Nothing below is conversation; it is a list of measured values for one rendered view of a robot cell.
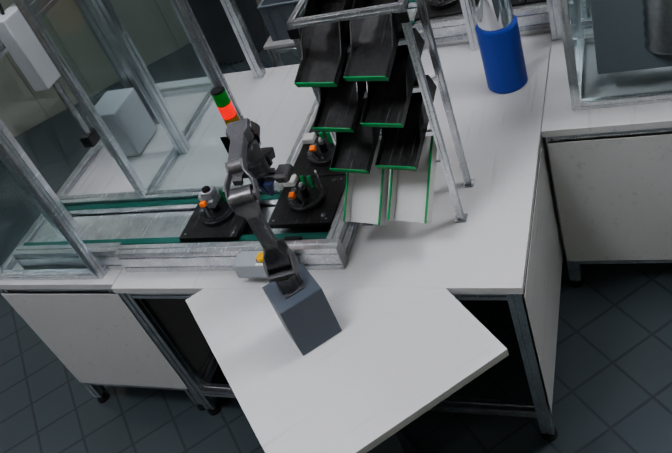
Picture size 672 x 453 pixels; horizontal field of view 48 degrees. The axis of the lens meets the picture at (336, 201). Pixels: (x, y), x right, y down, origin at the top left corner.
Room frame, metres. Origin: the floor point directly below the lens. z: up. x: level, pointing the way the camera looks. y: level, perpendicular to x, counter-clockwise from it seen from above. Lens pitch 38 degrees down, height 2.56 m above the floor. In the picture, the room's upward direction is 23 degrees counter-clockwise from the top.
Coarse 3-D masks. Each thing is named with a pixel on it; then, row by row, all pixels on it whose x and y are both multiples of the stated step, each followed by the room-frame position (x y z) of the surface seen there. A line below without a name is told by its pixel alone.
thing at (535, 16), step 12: (408, 12) 3.20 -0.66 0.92; (516, 12) 2.75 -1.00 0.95; (528, 12) 2.72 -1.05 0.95; (540, 12) 2.71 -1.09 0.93; (420, 24) 2.97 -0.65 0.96; (432, 24) 2.93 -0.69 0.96; (444, 24) 2.91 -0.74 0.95; (456, 24) 2.89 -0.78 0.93; (528, 24) 2.73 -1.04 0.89; (540, 24) 2.71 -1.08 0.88; (444, 36) 2.92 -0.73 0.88; (456, 36) 2.89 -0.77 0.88
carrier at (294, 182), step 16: (336, 176) 2.15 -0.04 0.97; (288, 192) 2.17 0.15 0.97; (304, 192) 2.08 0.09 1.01; (320, 192) 2.08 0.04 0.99; (336, 192) 2.06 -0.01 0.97; (288, 208) 2.09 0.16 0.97; (304, 208) 2.03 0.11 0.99; (320, 208) 2.02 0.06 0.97; (336, 208) 1.99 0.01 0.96; (272, 224) 2.04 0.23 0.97; (288, 224) 2.01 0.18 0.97; (304, 224) 1.98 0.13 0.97; (320, 224) 1.95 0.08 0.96
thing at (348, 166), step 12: (360, 108) 2.01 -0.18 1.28; (336, 132) 1.95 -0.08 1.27; (348, 132) 1.97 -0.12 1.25; (360, 132) 1.94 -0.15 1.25; (372, 132) 1.87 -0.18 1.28; (336, 144) 1.94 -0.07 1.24; (348, 144) 1.93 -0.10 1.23; (360, 144) 1.90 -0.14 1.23; (372, 144) 1.86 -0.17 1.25; (336, 156) 1.92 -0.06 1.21; (348, 156) 1.90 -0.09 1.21; (360, 156) 1.87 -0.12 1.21; (372, 156) 1.84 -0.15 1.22; (336, 168) 1.86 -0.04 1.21; (348, 168) 1.86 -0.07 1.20; (360, 168) 1.84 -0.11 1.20
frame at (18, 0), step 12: (24, 12) 2.55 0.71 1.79; (36, 24) 2.54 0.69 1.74; (36, 36) 2.56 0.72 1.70; (48, 48) 2.55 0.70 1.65; (60, 60) 2.55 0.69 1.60; (60, 72) 2.55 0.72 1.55; (72, 84) 2.54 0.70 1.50; (84, 108) 2.55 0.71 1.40; (96, 120) 2.54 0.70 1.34; (108, 144) 2.55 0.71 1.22; (120, 156) 2.55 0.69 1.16; (120, 168) 2.56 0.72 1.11; (132, 180) 2.55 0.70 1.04; (144, 192) 2.55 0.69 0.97
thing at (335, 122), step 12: (348, 84) 1.95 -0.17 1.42; (360, 84) 1.89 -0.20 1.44; (324, 96) 1.96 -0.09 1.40; (336, 96) 1.94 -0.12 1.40; (348, 96) 1.91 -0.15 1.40; (360, 96) 1.87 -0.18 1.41; (324, 108) 1.93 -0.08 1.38; (336, 108) 1.91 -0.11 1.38; (348, 108) 1.88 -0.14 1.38; (324, 120) 1.90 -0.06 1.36; (336, 120) 1.87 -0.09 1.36; (348, 120) 1.85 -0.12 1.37
